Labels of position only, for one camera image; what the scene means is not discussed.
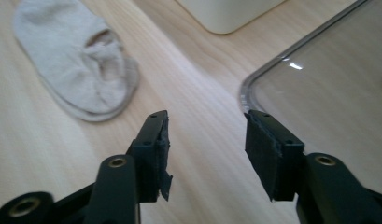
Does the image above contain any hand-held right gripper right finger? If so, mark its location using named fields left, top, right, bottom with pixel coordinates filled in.
left=243, top=108, right=305, bottom=203

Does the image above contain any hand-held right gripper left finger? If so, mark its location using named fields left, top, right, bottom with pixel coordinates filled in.
left=126, top=109, right=174, bottom=203

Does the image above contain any cream white plastic container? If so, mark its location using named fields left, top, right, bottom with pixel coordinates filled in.
left=175, top=0, right=287, bottom=35

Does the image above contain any light grey ankle sock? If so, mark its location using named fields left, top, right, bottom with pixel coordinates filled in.
left=38, top=57, right=141, bottom=123
left=12, top=0, right=126, bottom=115

